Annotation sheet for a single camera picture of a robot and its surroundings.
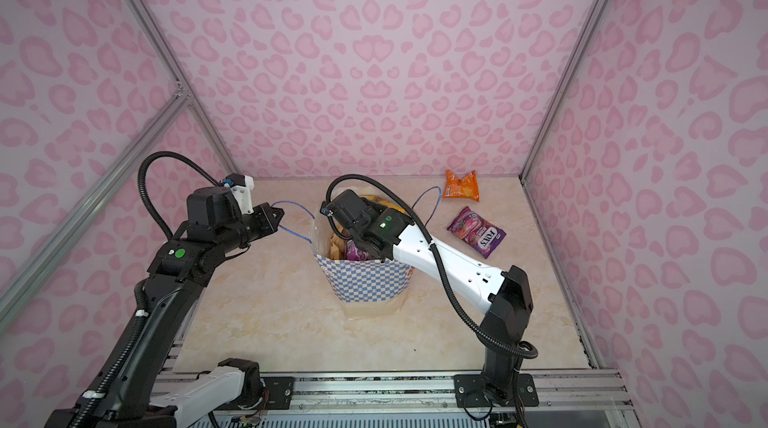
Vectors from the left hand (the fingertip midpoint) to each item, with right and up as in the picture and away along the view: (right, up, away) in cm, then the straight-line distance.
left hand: (282, 205), depth 70 cm
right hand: (+21, -1, +7) cm, 22 cm away
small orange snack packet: (+52, +6, +40) cm, 66 cm away
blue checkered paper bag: (+18, -21, +5) cm, 28 cm away
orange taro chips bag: (+10, -12, +14) cm, 21 cm away
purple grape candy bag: (+15, -13, +8) cm, 22 cm away
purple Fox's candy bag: (+55, -10, +30) cm, 64 cm away
